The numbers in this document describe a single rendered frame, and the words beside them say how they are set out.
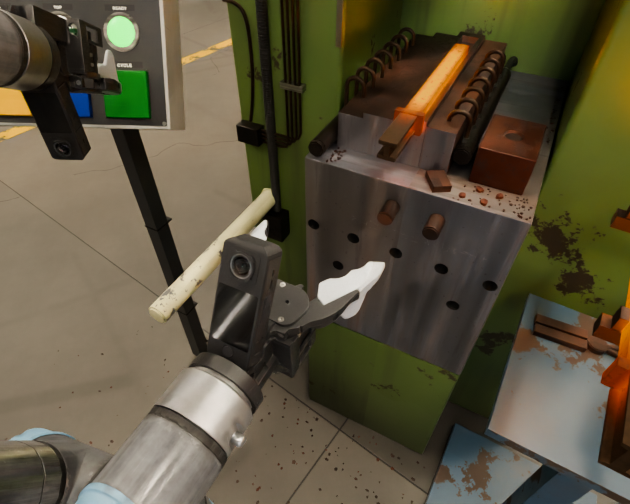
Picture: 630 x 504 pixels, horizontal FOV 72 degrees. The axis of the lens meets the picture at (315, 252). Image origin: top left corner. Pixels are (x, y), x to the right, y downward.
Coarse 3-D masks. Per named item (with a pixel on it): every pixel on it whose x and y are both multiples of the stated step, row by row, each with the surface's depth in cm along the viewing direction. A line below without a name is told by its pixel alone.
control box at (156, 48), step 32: (0, 0) 70; (32, 0) 69; (64, 0) 69; (96, 0) 69; (128, 0) 69; (160, 0) 69; (160, 32) 70; (128, 64) 71; (160, 64) 71; (96, 96) 73; (160, 96) 72; (128, 128) 74; (160, 128) 74
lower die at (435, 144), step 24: (408, 48) 94; (432, 48) 91; (480, 48) 91; (504, 48) 91; (408, 72) 83; (432, 72) 81; (456, 72) 81; (480, 72) 83; (360, 96) 78; (384, 96) 76; (408, 96) 74; (456, 96) 76; (360, 120) 73; (384, 120) 71; (432, 120) 70; (456, 120) 70; (360, 144) 76; (408, 144) 72; (432, 144) 70; (456, 144) 71; (432, 168) 73
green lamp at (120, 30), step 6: (114, 18) 69; (120, 18) 69; (108, 24) 70; (114, 24) 69; (120, 24) 69; (126, 24) 69; (108, 30) 70; (114, 30) 70; (120, 30) 70; (126, 30) 70; (132, 30) 70; (114, 36) 70; (120, 36) 70; (126, 36) 70; (132, 36) 70; (114, 42) 70; (120, 42) 70; (126, 42) 70
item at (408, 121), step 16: (464, 48) 87; (448, 64) 81; (432, 80) 76; (448, 80) 80; (416, 96) 72; (432, 96) 72; (400, 112) 67; (416, 112) 67; (400, 128) 64; (416, 128) 68; (384, 144) 62; (400, 144) 65
